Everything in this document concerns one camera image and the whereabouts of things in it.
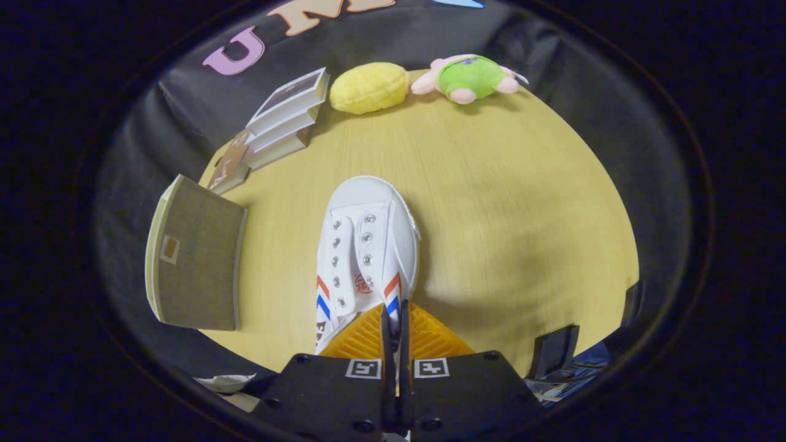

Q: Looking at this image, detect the yellow peanut plush toy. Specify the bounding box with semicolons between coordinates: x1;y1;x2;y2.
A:
330;62;410;115

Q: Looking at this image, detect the black plastic frame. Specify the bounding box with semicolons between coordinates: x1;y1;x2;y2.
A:
527;324;581;382

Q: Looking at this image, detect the thin brown book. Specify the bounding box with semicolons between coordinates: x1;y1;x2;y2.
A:
207;129;254;196

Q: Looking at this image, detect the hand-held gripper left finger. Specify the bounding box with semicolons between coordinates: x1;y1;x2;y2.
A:
249;304;394;440

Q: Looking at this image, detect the white crumpled fabric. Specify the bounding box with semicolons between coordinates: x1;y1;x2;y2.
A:
193;373;259;394

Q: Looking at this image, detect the pink pig plush toy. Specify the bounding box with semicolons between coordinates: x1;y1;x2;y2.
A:
410;54;521;105

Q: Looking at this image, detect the white shoe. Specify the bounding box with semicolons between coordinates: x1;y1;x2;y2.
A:
314;176;422;357

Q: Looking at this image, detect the plain white book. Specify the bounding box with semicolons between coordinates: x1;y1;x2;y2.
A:
246;104;321;153

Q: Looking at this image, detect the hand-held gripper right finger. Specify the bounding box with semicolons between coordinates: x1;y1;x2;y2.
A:
397;301;547;440

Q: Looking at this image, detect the black backdrop cloth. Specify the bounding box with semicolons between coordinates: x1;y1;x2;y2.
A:
92;0;695;381

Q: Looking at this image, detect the white book with portrait cover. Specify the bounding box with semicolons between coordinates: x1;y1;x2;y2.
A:
246;68;330;137

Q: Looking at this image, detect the grey fabric storage box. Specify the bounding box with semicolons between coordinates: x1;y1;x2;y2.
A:
145;174;248;332

